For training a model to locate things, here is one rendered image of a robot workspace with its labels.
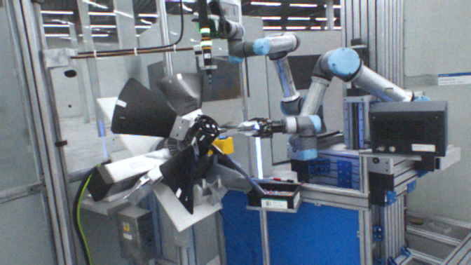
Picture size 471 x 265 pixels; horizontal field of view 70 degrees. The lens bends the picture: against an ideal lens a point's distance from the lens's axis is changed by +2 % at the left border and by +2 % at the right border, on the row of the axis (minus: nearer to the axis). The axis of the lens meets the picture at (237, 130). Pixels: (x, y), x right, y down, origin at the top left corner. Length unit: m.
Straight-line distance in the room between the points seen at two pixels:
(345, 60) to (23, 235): 1.60
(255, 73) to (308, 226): 3.00
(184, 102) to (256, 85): 3.05
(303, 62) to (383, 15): 3.63
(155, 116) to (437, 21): 2.21
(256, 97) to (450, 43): 2.41
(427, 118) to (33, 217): 1.71
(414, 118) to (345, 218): 0.56
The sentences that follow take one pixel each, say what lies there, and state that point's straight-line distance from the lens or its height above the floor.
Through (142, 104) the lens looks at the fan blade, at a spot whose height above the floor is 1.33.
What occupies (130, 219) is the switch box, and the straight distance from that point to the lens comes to 1.59.
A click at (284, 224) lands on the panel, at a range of 1.83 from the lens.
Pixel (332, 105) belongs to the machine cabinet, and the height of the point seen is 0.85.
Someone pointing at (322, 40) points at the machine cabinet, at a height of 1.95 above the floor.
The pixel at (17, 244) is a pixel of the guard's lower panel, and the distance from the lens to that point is 1.84.
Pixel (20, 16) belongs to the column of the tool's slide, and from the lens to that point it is 1.68.
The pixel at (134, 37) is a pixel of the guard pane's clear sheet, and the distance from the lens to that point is 2.12.
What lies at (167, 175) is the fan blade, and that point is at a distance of 1.10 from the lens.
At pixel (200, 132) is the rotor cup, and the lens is 1.30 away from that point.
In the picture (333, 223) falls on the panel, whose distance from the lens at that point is 1.71.
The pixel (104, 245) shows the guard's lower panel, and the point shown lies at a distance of 2.05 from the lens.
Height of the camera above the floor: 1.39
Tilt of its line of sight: 8 degrees down
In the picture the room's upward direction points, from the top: 5 degrees counter-clockwise
